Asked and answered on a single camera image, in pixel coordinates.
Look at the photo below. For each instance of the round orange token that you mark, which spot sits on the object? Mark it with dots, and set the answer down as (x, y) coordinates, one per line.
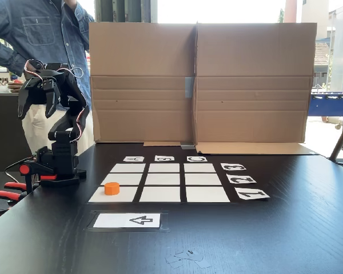
(112, 189)

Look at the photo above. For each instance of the white nine-square paper grid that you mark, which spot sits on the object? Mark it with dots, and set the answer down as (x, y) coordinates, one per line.
(160, 182)

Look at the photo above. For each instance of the dark cabinet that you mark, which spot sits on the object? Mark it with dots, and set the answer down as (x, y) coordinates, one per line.
(5, 128)

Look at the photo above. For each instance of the person in white trousers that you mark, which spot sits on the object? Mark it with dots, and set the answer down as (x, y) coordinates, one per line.
(40, 37)

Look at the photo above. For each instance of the red and black clamp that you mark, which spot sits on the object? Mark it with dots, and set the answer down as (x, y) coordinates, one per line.
(27, 171)

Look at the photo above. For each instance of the brown cardboard box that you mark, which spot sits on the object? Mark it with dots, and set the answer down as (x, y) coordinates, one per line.
(254, 85)
(140, 85)

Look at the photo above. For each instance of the paper sheet letter A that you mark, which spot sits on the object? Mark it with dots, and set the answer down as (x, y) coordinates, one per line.
(133, 159)

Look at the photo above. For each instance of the paper sheet letter B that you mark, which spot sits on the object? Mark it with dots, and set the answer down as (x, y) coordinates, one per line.
(164, 158)

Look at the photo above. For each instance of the white arrow paper sheet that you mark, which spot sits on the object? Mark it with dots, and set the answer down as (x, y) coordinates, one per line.
(114, 220)

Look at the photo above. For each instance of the grey tape strip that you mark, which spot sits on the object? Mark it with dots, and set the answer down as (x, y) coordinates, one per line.
(189, 87)

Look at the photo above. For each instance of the grey tape piece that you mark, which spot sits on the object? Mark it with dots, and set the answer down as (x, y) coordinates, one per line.
(187, 146)

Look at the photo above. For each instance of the paper sheet letter C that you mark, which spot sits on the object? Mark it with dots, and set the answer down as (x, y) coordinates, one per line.
(197, 159)

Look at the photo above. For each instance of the paper sheet number 3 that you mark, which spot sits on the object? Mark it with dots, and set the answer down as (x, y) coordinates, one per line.
(233, 167)

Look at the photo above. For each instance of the paper sheet number 2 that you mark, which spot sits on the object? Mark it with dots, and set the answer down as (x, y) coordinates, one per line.
(241, 179)

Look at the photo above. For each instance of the clear tape piece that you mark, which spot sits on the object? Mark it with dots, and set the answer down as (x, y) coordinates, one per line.
(188, 258)

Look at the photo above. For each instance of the paper sheet number 1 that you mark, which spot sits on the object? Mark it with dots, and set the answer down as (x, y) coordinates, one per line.
(251, 194)

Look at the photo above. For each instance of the blue foosball table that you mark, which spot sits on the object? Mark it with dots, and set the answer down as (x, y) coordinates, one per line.
(331, 101)

